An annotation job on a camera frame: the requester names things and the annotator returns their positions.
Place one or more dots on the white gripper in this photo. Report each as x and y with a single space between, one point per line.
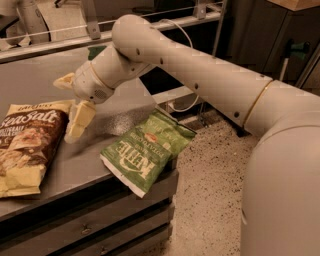
87 84

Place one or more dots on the brown sea salt chip bag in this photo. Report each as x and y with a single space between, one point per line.
29 138

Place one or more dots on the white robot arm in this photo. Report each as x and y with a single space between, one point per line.
281 194

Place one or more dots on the green and yellow sponge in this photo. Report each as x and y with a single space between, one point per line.
95 51

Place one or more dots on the green kettle chip bag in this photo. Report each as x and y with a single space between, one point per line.
139 156

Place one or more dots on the white cylinder background object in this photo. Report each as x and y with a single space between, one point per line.
21 18

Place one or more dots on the grey drawer unit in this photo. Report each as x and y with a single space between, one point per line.
84 210

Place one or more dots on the dark cabinet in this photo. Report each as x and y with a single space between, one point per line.
257 32

